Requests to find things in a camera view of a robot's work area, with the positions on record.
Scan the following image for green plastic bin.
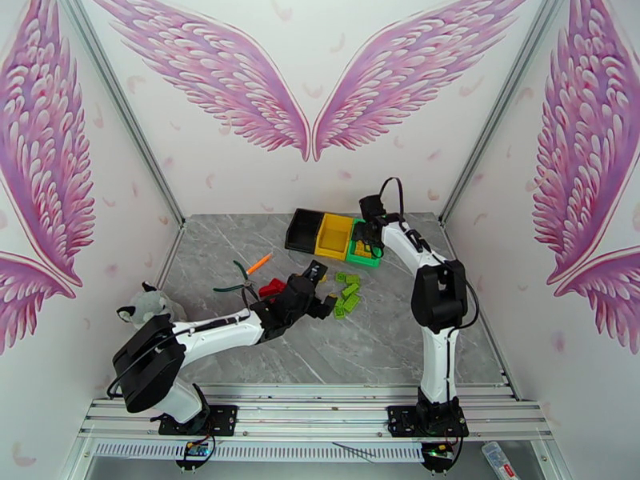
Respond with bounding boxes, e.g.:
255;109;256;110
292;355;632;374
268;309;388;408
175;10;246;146
346;218;386;268

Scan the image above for yellow plastic bin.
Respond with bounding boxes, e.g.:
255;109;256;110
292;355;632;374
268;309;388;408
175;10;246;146
314;212;355;261

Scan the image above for black plastic bin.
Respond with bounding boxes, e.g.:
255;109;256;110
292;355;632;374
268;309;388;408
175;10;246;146
285;208;325;254

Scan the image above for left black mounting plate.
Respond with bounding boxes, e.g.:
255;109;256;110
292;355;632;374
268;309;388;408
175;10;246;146
158;404;239;437

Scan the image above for black mounting plate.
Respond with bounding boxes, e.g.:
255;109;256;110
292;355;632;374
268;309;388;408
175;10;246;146
387;405;470;438
158;404;239;437

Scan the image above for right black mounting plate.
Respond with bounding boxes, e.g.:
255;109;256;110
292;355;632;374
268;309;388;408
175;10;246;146
387;405;470;438

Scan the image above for grey white plush husky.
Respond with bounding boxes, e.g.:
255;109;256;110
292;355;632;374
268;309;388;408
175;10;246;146
116;282;183;325

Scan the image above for left small circuit board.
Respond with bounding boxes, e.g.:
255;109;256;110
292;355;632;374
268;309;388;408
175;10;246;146
174;442;217;470

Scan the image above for small circuit board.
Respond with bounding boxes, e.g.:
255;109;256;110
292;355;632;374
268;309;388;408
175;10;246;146
421;442;458;470
174;442;217;470

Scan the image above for right small circuit board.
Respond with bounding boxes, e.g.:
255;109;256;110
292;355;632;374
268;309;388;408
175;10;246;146
421;442;458;470

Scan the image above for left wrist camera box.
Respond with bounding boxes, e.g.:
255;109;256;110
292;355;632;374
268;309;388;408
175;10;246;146
302;259;330;285

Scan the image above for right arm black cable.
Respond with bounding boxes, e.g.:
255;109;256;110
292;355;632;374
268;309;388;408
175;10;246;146
378;177;480;394

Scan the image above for green handled pliers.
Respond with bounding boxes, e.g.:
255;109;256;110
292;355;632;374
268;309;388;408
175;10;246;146
213;259;258;301

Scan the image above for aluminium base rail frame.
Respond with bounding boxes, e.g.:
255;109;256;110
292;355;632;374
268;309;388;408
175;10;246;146
77;383;556;443

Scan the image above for left aluminium table edge rail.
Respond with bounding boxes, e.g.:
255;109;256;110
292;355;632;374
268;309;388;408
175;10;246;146
154;224;187;290

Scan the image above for white slotted cable duct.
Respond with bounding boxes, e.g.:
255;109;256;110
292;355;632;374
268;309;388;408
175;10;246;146
92;442;426;463

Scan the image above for right aluminium frame post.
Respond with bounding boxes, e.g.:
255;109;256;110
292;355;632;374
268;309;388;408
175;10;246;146
439;0;572;229

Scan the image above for aluminium frame post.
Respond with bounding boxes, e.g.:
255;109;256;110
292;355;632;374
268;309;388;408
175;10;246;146
439;0;572;229
54;0;187;229

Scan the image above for left aluminium frame post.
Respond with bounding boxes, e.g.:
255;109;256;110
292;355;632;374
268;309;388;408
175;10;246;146
54;0;187;229

